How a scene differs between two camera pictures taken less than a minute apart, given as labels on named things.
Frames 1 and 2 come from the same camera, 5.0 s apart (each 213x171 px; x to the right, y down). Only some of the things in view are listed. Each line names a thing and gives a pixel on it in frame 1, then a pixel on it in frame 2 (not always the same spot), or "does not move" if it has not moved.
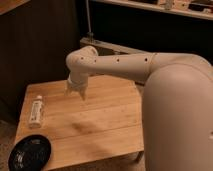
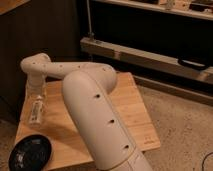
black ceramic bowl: [30, 153] does not move
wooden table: [103, 127] does not move
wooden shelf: [202, 9] does not move
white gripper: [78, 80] -> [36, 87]
